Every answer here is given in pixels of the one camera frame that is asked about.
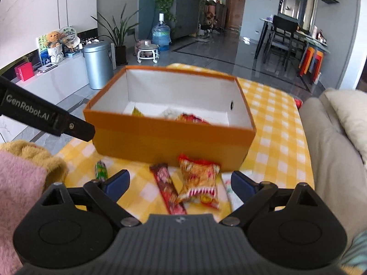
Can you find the dark dining table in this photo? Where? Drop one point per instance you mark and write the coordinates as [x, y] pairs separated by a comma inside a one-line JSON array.
[[300, 43]]

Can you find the orange cardboard box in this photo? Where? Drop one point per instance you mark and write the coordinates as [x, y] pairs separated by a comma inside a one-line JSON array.
[[155, 114]]

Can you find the pink fluffy blanket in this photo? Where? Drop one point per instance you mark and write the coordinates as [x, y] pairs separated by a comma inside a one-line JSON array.
[[22, 183]]

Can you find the silver trash can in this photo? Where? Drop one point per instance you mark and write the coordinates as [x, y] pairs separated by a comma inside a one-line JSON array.
[[99, 64]]

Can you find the blue water jug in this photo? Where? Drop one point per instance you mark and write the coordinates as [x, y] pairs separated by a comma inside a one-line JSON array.
[[161, 34]]

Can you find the beige sofa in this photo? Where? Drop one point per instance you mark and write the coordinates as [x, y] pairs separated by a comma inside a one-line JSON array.
[[339, 173]]

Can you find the beige cushion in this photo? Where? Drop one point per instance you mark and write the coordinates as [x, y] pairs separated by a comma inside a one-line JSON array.
[[350, 108]]

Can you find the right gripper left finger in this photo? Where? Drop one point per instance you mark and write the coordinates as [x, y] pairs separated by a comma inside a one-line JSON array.
[[103, 196]]

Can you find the black dining chair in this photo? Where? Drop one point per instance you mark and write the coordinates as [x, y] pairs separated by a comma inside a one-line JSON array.
[[281, 39]]

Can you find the white round stool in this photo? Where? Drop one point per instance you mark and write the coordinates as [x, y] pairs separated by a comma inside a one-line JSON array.
[[148, 52]]

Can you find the large red snack bag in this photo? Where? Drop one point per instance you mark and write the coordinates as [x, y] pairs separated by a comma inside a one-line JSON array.
[[190, 118]]

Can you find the teddy bear toy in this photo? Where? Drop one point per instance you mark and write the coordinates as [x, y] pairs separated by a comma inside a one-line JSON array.
[[53, 39]]

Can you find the green snack tube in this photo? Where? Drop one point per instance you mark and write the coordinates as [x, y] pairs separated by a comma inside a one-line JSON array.
[[101, 173]]

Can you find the white snack packet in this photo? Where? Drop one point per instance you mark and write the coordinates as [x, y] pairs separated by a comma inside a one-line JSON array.
[[234, 200]]

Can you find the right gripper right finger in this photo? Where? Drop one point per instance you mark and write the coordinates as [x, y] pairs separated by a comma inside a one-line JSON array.
[[255, 196]]

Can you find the grey drawer cabinet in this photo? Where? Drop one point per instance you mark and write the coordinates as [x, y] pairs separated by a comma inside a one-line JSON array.
[[186, 14]]

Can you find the orange noodle snack bag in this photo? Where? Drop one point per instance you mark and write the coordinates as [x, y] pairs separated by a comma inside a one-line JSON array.
[[199, 181]]

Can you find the orange red stacked stools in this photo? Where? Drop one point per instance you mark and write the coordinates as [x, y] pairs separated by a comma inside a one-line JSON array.
[[311, 62]]

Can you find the dark red snack bar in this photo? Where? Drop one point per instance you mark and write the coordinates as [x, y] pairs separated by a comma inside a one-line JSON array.
[[167, 189]]

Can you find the potted green plant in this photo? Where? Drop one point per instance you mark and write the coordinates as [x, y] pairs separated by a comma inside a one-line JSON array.
[[117, 31]]

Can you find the white tv cabinet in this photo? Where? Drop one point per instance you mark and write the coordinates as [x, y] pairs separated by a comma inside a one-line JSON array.
[[55, 85]]

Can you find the yellow plush fabric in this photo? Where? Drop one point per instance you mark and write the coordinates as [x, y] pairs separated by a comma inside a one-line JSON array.
[[55, 167]]

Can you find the striped sock foot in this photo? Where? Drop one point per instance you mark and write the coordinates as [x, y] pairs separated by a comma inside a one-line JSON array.
[[354, 259]]

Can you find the clear packet white balls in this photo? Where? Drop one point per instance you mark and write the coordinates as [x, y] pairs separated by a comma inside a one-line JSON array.
[[171, 114]]

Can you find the yellow snack packet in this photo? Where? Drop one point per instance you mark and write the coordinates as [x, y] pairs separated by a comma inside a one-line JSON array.
[[137, 113]]

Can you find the red box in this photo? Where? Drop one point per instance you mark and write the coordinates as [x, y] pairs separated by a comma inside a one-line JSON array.
[[24, 71]]

